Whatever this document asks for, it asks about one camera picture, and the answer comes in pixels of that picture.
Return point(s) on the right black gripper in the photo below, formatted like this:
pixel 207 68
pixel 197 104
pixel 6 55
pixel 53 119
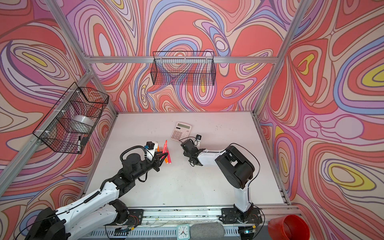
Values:
pixel 189 149

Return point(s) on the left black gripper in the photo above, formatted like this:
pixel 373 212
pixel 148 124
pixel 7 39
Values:
pixel 156 161

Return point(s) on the pink pen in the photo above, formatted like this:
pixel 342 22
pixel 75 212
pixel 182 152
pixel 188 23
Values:
pixel 165 147
pixel 169 158

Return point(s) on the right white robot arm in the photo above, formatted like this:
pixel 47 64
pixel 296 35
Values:
pixel 236 168

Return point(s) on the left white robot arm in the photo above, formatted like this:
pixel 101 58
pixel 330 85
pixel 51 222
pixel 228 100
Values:
pixel 99 208

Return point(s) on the pink calculator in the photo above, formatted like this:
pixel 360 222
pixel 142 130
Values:
pixel 181 131

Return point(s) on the small white clock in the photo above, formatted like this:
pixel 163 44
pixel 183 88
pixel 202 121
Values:
pixel 183 232

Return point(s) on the black marker in basket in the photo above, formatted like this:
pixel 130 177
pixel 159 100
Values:
pixel 79 145

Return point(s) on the silver tape roll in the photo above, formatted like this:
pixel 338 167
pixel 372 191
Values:
pixel 81 124

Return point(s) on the red bucket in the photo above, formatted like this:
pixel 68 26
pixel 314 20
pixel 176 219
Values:
pixel 290 227

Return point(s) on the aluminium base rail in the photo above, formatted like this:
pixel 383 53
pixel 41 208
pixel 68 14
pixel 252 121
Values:
pixel 161 223

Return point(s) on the black wire basket back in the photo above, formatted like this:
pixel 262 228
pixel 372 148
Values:
pixel 183 68

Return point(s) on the black wire basket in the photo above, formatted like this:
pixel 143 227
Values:
pixel 183 68
pixel 55 133

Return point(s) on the black wire basket left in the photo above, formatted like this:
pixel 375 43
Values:
pixel 55 133

